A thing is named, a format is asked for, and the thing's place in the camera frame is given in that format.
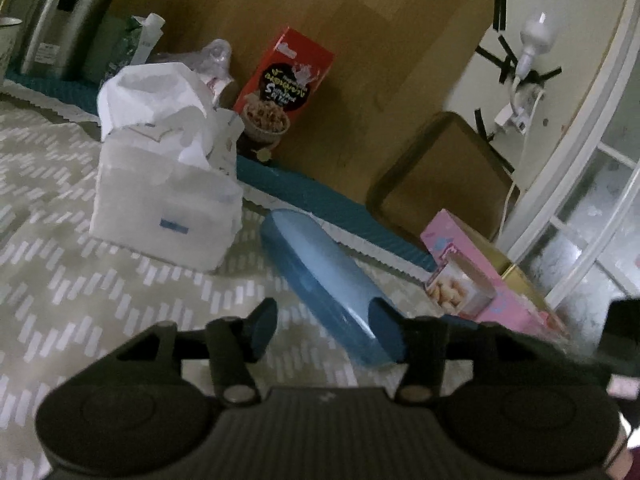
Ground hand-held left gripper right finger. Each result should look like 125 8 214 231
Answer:
368 297 567 407

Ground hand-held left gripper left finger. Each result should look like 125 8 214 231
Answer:
102 297 279 407

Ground blue plastic case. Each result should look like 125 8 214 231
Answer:
259 208 409 369

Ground pink snack box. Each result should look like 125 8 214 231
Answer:
419 208 569 342

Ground teal mat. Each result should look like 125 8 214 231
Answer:
4 69 437 274

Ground small wooden tray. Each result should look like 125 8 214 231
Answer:
366 111 522 249

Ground white tissue pack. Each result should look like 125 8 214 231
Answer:
88 61 247 274

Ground patterned beige blanket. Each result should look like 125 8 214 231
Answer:
0 94 482 480

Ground large wooden board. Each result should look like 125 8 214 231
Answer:
106 0 497 242

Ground red cereal box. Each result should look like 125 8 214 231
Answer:
232 25 336 164

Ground clear plastic bag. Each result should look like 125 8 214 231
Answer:
191 38 237 109

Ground green packet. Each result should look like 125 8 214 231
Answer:
86 12 167 84

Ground black tape strips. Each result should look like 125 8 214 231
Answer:
471 0 563 174

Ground silver appliance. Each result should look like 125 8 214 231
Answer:
19 0 129 82

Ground white cable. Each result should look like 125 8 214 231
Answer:
492 179 522 242

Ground white window frame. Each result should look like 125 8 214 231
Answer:
499 0 640 322

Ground white wall lamp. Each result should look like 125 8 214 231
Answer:
494 11 557 137

